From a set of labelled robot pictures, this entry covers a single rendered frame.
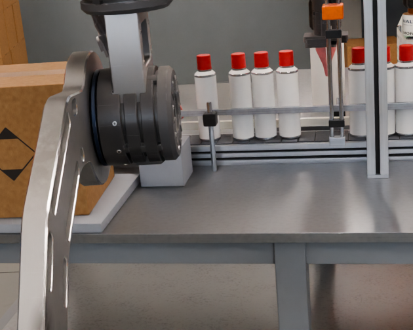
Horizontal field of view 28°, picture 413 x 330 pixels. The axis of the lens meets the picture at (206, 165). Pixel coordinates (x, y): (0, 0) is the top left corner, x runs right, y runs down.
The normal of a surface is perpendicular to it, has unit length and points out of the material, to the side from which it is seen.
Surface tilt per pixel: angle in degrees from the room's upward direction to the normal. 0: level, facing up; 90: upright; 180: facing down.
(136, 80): 90
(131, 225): 0
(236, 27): 90
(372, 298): 0
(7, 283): 0
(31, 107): 90
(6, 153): 90
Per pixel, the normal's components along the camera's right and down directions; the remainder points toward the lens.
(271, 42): -0.05, 0.31
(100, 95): -0.09, -0.33
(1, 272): -0.08, -0.95
